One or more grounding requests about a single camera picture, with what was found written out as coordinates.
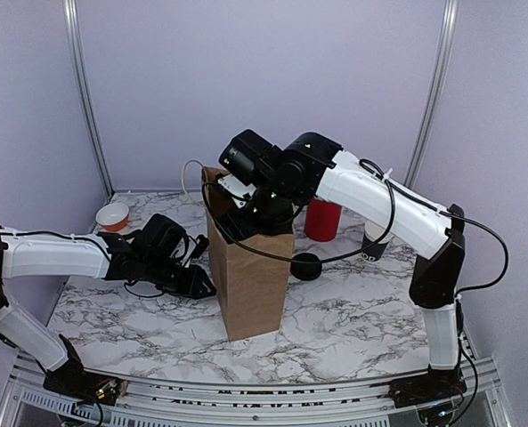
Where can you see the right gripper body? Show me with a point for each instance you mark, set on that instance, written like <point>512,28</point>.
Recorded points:
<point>269,213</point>

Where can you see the aluminium frame post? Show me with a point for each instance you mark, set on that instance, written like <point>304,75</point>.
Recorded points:
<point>437,82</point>
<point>78,61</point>

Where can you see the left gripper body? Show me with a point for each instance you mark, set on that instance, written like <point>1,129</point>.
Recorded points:
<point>176,284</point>

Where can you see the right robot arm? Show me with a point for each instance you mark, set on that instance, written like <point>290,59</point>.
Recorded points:
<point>266,181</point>

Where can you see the right aluminium frame post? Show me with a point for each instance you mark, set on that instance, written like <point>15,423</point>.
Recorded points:
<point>437,82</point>

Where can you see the brown paper bag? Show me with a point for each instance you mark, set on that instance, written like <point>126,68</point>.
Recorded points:
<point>251,289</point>

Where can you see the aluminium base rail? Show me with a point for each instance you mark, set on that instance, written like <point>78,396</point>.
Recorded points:
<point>390,400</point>

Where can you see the orange white bowl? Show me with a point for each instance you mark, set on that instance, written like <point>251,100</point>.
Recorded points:
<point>113,216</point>

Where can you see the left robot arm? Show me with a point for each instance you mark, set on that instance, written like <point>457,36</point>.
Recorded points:
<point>160,253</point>

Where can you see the red cylindrical holder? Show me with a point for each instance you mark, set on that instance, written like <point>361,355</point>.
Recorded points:
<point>322,220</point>

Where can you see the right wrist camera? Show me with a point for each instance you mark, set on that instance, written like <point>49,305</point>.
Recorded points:
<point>239,192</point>

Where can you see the left aluminium frame post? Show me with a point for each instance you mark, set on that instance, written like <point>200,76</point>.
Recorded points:
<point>78,61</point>

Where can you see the stacked black paper cup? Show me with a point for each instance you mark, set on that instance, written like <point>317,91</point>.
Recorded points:
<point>374,242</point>

